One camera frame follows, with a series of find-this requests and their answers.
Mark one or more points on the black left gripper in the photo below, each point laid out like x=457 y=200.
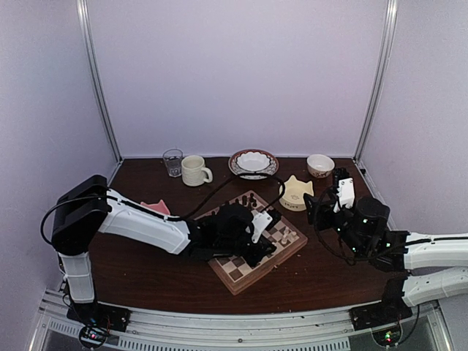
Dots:
x=262 y=251

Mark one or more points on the aluminium frame post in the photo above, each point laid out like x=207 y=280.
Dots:
x=386 y=46
x=85 y=25

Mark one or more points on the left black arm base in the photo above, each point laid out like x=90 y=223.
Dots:
x=104 y=316

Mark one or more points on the cream ribbed mug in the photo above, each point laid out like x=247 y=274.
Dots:
x=194 y=171

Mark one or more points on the pink cat-ear bowl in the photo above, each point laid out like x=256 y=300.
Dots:
x=159 y=207

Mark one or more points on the front aluminium rail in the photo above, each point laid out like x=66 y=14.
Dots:
x=329 y=329

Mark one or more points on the wooden chess board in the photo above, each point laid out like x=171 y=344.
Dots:
x=236 y=274

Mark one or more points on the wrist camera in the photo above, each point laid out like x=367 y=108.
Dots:
x=262 y=221
x=343 y=187

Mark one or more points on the clear drinking glass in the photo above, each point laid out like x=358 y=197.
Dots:
x=172 y=159

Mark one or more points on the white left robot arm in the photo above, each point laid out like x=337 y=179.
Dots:
x=93 y=207

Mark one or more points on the white scalloped bowl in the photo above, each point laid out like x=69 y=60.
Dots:
x=253 y=161

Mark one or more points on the yellow cat-ear bowl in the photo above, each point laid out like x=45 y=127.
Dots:
x=292 y=199

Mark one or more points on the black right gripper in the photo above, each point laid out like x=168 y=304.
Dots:
x=324 y=210

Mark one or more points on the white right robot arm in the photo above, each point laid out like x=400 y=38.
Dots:
x=432 y=266

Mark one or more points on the white chess knight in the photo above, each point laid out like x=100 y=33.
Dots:
x=285 y=236

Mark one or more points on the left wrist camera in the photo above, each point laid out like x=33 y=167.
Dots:
x=262 y=221

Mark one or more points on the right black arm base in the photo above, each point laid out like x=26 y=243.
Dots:
x=378 y=314

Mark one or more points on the left aluminium frame post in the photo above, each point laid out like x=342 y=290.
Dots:
x=85 y=25

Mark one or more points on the right aluminium frame post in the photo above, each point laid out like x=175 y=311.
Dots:
x=386 y=46

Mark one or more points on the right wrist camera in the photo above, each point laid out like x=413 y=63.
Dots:
x=343 y=187

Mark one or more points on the white floral small bowl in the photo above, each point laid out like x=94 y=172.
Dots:
x=320 y=166

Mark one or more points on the patterned brown rim plate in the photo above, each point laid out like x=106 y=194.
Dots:
x=244 y=174

